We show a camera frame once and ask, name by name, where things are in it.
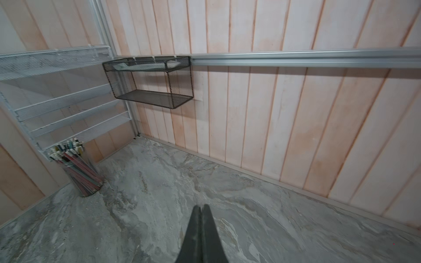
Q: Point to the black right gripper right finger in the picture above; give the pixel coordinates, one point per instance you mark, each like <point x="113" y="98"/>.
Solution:
<point x="212" y="249"/>

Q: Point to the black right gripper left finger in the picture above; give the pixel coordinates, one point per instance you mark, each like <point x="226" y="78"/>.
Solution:
<point x="191" y="250"/>

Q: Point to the clear cup of pencils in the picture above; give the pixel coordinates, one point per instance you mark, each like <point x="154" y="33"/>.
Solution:
<point x="72" y="158"/>

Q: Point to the black wire mesh basket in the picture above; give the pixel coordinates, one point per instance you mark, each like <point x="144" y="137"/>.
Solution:
<point x="158" y="81"/>

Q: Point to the white wire mesh shelf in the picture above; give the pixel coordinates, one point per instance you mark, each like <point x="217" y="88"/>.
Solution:
<point x="63" y="94"/>

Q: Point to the aluminium wall rail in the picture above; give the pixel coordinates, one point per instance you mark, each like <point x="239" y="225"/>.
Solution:
<point x="385" y="58"/>

